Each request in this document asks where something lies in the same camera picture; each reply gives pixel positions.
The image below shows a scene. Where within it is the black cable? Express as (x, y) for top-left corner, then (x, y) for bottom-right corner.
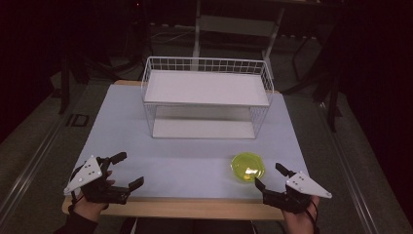
(303, 200), (319, 234)

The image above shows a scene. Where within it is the person's left hand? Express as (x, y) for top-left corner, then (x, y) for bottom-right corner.
(73, 170), (117, 223)

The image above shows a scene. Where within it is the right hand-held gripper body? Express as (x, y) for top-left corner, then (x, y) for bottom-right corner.
(262, 171), (333, 215)

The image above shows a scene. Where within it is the white wire shelf rack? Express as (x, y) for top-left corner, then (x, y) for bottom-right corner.
(140, 56), (276, 140)

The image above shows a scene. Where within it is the grey metal stand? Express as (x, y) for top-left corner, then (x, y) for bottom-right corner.
(190, 0), (286, 81)

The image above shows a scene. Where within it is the black metal stand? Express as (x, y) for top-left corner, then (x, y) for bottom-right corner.
(57, 52), (91, 115)
(281, 19), (344, 134)

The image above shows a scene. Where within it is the person's right hand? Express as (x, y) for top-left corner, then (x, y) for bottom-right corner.
(282, 195), (321, 234)

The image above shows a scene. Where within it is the white cable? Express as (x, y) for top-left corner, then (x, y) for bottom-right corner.
(149, 24), (197, 45)

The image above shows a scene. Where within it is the yellow-green round plate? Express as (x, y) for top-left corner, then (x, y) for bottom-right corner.
(230, 151), (266, 183)

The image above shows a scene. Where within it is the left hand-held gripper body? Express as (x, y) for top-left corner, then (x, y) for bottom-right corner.
(63, 155), (131, 206)

